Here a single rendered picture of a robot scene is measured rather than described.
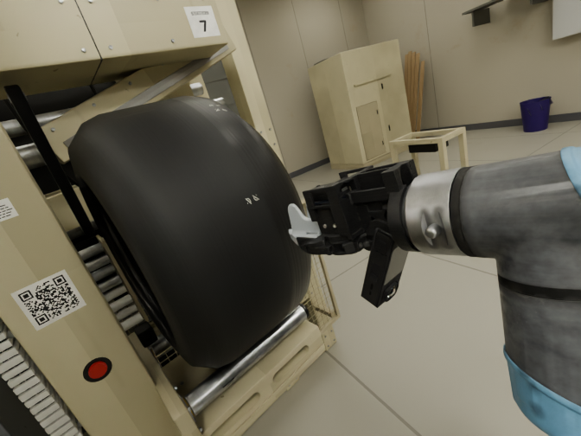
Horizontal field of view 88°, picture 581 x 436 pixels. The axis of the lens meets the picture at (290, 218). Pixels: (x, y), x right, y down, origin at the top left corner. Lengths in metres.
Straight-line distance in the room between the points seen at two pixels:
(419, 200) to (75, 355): 0.62
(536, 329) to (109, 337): 0.64
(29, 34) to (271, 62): 6.03
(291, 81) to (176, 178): 6.49
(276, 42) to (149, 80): 5.94
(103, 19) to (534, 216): 0.95
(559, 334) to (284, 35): 6.98
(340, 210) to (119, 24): 0.81
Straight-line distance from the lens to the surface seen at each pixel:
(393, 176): 0.29
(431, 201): 0.26
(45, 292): 0.65
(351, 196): 0.32
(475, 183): 0.26
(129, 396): 0.76
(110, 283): 1.08
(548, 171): 0.25
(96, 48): 0.96
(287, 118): 6.73
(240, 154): 0.53
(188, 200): 0.47
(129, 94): 1.08
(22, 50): 0.94
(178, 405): 0.70
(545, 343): 0.26
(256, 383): 0.77
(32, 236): 0.64
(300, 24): 7.38
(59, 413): 0.76
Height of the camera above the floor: 1.40
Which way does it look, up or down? 19 degrees down
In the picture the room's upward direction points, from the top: 17 degrees counter-clockwise
